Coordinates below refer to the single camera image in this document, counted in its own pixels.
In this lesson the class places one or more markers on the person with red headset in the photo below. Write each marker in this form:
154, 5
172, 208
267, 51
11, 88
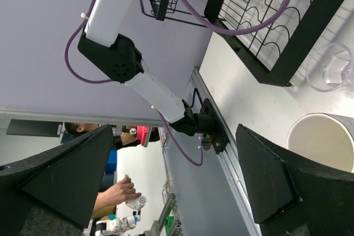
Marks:
118, 141

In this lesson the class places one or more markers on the small clear glass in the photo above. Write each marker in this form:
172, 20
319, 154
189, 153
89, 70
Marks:
330, 68

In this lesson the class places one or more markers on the black monitor panel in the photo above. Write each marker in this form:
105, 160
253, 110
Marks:
34, 128

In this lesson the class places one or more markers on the black wire dish rack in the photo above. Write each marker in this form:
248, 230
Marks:
275, 53

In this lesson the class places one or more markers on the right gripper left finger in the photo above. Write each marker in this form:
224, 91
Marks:
54, 192

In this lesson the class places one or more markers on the small white robot device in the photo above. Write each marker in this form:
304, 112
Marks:
115, 219

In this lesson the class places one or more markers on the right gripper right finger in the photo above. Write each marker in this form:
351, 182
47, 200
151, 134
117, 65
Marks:
290, 194

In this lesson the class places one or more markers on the white ceramic mug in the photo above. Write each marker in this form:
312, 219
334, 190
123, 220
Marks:
324, 138

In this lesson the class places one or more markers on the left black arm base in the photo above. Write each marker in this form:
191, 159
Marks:
206, 122

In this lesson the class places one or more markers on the aluminium mounting rail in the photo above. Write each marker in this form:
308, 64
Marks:
229, 160

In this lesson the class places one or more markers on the person's hand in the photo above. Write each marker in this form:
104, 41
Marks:
123, 191

